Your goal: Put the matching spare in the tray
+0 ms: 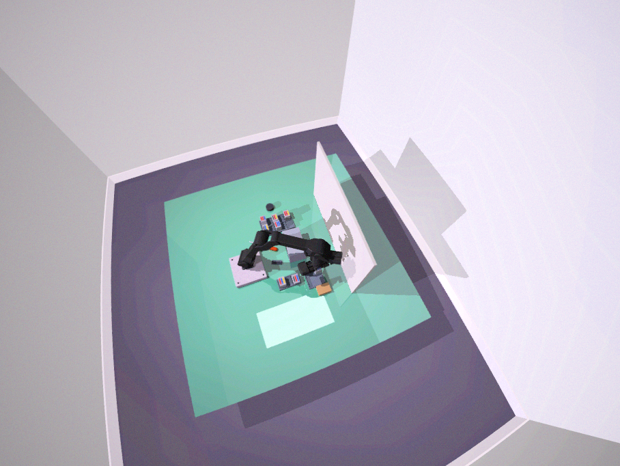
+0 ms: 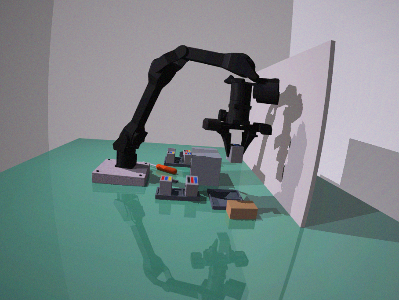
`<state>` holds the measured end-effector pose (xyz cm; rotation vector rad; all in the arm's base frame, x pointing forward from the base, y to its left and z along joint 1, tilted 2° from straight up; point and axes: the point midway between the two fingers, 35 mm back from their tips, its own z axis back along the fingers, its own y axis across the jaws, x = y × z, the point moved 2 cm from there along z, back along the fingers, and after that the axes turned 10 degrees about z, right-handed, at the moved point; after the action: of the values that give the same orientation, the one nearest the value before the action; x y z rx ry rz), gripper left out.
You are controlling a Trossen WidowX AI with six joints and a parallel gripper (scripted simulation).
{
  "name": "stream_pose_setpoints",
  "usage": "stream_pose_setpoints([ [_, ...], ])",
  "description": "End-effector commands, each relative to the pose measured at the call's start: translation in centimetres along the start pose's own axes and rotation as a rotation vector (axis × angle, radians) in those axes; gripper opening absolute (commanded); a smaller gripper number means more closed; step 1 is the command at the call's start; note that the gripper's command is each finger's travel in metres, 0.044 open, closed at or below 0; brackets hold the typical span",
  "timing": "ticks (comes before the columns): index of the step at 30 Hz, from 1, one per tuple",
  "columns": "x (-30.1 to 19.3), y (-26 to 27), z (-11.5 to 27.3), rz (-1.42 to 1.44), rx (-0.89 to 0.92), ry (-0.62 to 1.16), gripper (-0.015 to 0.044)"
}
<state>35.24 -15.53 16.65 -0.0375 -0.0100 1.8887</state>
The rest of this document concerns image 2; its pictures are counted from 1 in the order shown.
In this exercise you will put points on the orange-handled screwdriver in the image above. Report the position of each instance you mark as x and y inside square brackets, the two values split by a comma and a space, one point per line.
[165, 168]

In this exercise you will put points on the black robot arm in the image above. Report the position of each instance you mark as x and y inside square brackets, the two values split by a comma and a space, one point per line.
[161, 72]

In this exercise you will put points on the brown rectangular box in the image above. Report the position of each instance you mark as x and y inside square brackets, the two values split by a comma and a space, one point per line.
[241, 209]

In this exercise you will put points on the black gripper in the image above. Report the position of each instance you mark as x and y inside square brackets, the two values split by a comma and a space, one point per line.
[239, 112]

